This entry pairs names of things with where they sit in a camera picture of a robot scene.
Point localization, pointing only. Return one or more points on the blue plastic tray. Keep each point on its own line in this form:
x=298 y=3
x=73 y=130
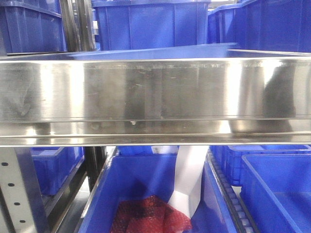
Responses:
x=181 y=52

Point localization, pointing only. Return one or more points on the stainless steel shelf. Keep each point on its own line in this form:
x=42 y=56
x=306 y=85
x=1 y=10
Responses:
x=249 y=97

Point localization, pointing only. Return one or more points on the white paper strip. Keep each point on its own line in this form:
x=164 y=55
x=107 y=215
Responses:
x=187 y=181

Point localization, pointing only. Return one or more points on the blue bin lower centre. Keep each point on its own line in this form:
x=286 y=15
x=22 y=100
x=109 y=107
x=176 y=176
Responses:
x=137 y=177

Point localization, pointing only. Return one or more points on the blue bin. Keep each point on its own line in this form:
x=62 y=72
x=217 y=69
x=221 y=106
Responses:
x=53 y=165
x=137 y=177
x=277 y=193
x=229 y=157

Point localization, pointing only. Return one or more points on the blue bin behind right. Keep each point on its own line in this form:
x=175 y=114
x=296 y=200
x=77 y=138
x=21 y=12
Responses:
x=229 y=157

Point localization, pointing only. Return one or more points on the red mesh bag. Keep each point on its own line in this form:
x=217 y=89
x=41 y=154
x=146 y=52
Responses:
x=150 y=215

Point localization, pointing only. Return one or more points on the blue crate upper centre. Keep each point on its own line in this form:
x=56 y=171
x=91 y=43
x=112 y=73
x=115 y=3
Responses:
x=149 y=24

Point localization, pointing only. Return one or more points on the blue crate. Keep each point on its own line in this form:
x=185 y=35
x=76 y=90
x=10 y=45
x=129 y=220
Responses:
x=277 y=25
x=149 y=24
x=32 y=26

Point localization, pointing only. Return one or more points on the blue bin lower left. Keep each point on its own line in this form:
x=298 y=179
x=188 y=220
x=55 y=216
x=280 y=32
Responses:
x=53 y=165

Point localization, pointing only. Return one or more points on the blue bin lower right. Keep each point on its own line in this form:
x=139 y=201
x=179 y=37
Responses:
x=277 y=193

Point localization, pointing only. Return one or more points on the blue crate upper right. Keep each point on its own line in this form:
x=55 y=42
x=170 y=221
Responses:
x=277 y=25

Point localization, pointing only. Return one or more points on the blue crate upper left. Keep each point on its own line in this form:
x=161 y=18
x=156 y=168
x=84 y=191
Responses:
x=32 y=26

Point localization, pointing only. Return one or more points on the roller conveyor rail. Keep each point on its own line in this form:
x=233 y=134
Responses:
x=238 y=214

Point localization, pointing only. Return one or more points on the perforated grey shelf post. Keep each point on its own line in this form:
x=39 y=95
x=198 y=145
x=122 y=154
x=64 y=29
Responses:
x=20 y=189

